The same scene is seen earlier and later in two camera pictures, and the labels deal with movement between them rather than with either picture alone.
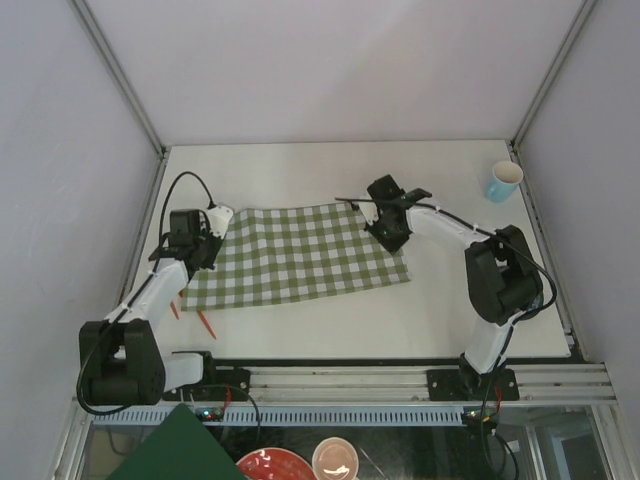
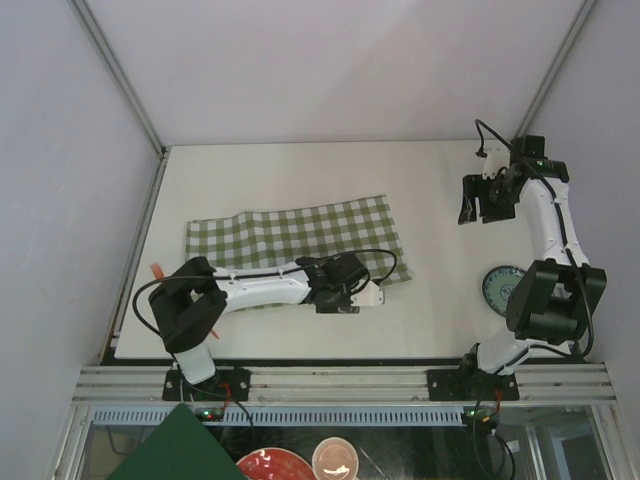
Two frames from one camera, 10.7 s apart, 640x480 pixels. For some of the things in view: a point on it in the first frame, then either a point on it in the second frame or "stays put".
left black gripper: x=216 y=241 -> x=343 y=306
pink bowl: x=335 y=458 stays put
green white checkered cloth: x=273 y=253 stays put
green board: x=179 y=447 stays put
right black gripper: x=390 y=245 -> x=475 y=186
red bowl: x=274 y=464 stays put
